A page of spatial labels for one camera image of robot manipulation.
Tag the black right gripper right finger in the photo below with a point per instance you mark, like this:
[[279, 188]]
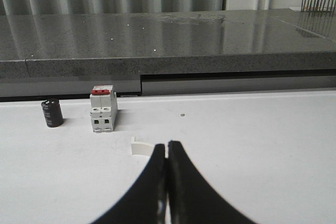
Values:
[[191, 198]]

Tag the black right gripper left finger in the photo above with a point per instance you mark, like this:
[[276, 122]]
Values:
[[145, 201]]

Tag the white half-ring pipe clamp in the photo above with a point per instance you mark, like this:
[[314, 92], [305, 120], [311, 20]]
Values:
[[141, 148]]

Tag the black cylindrical capacitor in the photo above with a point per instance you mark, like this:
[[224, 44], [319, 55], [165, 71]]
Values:
[[52, 112]]

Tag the grey stone counter ledge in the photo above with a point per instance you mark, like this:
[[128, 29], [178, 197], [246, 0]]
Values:
[[78, 45]]

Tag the white circuit breaker red switch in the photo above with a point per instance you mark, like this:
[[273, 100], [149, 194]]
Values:
[[104, 108]]

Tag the metal wire rack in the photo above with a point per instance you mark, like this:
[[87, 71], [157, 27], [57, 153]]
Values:
[[327, 6]]

